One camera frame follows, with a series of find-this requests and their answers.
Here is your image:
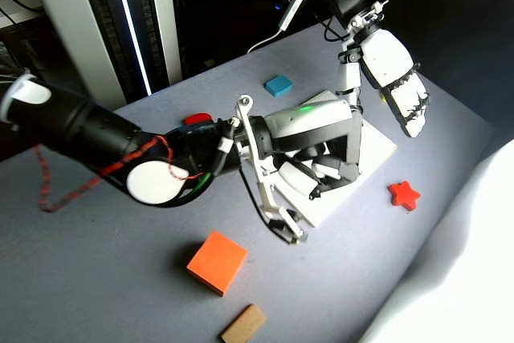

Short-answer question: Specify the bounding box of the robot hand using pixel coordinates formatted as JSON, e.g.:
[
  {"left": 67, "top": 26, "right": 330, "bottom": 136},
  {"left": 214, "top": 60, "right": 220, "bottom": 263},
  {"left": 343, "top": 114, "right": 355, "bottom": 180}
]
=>
[
  {"left": 337, "top": 27, "right": 430, "bottom": 138},
  {"left": 263, "top": 98, "right": 365, "bottom": 202}
]

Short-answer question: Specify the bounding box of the blue block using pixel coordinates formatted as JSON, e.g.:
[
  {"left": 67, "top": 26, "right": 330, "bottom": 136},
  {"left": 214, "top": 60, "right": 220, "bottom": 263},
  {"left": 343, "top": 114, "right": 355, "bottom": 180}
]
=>
[{"left": 264, "top": 75, "right": 294, "bottom": 98}]

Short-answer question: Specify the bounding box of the white paper pad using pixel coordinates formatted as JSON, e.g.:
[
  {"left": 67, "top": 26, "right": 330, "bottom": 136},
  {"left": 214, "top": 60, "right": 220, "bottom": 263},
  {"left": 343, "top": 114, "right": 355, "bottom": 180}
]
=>
[{"left": 276, "top": 89, "right": 398, "bottom": 228}]

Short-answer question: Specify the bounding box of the white adapter dongle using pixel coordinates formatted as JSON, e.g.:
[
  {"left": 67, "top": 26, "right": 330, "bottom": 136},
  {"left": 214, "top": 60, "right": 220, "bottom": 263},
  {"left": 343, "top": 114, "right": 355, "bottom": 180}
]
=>
[{"left": 278, "top": 0, "right": 306, "bottom": 33}]

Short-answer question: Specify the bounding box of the red heart block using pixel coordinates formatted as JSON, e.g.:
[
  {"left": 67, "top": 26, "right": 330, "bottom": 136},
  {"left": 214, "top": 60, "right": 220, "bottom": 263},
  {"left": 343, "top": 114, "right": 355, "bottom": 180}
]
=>
[{"left": 183, "top": 112, "right": 213, "bottom": 126}]

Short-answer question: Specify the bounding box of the red star block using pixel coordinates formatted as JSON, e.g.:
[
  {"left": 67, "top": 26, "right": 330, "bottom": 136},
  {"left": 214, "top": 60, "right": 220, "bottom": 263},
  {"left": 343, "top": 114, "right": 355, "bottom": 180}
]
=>
[{"left": 387, "top": 180, "right": 422, "bottom": 212}]

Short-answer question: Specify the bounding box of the orange block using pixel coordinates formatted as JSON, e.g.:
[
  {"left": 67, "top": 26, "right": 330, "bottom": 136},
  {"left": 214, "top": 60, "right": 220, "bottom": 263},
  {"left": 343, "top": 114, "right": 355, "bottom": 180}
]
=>
[{"left": 186, "top": 230, "right": 249, "bottom": 298}]

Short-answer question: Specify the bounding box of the tan wooden block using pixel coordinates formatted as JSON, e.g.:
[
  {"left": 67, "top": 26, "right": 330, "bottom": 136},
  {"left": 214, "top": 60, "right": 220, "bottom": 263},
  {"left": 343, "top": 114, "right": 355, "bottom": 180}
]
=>
[{"left": 219, "top": 303, "right": 268, "bottom": 343}]

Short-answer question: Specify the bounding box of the white black cabinet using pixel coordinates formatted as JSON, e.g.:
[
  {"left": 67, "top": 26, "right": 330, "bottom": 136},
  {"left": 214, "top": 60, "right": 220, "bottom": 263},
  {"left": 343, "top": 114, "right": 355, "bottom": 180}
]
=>
[{"left": 19, "top": 0, "right": 184, "bottom": 109}]

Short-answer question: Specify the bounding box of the grey table cloth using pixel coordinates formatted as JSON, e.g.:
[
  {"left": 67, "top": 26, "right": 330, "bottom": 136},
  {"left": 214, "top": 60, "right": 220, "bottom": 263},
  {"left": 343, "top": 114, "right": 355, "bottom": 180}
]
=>
[{"left": 0, "top": 23, "right": 497, "bottom": 343}]

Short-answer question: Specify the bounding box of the white cable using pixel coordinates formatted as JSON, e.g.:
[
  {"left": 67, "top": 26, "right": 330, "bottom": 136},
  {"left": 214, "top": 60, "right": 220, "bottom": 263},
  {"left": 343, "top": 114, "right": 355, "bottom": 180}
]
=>
[{"left": 246, "top": 0, "right": 292, "bottom": 54}]

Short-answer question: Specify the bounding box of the green cable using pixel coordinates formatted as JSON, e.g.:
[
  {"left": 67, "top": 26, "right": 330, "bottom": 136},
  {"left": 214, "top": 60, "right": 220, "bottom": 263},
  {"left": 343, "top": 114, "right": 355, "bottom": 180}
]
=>
[{"left": 176, "top": 171, "right": 214, "bottom": 204}]

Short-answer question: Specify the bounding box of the red black twisted cable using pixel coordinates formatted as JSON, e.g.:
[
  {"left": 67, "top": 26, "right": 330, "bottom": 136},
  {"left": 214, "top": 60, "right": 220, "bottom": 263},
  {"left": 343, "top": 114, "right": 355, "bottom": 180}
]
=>
[{"left": 32, "top": 134, "right": 206, "bottom": 214}]

